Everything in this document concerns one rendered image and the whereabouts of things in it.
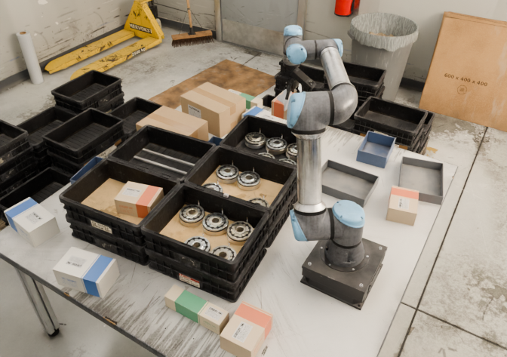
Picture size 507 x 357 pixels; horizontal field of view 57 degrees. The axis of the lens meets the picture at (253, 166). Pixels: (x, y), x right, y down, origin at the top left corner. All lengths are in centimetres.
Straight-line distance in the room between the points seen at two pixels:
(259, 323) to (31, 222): 106
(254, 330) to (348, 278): 40
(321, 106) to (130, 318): 101
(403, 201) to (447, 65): 239
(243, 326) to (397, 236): 82
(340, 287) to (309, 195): 37
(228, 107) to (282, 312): 122
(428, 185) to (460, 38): 214
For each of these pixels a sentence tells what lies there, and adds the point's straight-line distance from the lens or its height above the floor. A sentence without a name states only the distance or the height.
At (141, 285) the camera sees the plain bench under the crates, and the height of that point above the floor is 70.
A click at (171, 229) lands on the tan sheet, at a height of 83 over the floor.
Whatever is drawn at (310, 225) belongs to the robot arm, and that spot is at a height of 100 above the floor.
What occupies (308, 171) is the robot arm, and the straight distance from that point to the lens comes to 162.
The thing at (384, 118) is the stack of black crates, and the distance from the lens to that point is 332.
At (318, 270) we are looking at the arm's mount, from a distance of 181.
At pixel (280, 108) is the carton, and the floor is 110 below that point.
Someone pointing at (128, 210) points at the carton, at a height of 86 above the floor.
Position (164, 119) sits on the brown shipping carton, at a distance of 252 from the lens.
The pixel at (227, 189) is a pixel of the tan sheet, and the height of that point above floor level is 83.
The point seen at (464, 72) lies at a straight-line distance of 441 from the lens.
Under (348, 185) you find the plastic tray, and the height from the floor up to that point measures 70.
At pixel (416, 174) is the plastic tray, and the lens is 249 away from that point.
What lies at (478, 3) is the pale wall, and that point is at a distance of 445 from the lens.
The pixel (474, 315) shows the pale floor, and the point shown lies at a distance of 291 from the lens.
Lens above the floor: 218
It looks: 38 degrees down
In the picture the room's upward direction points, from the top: straight up
